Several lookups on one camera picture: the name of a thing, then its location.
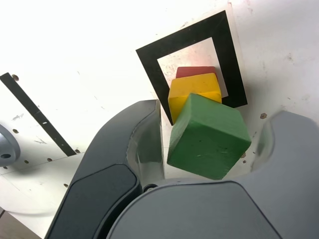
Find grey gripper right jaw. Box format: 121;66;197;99
106;110;319;239

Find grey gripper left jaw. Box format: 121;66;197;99
45;99;166;239

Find green cube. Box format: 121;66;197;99
166;92;252;180

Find yellow cube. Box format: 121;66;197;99
168;73;222;125

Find red cube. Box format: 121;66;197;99
175;66;220;83

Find black tape square outline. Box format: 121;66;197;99
136;9;248;126

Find black tape strip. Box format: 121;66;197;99
0;72;77;157

